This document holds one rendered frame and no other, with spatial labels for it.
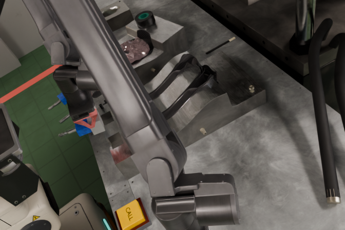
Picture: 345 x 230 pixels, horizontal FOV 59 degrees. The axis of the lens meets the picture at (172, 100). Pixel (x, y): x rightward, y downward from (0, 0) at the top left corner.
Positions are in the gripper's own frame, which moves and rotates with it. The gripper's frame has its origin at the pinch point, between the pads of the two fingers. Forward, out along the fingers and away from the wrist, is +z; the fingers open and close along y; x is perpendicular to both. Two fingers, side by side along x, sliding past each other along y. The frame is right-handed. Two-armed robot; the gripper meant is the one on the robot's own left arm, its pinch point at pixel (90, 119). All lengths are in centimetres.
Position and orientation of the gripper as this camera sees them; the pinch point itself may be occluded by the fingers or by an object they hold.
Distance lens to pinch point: 93.5
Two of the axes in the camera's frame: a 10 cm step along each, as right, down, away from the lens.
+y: -3.7, -6.7, 6.5
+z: 1.3, 6.5, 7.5
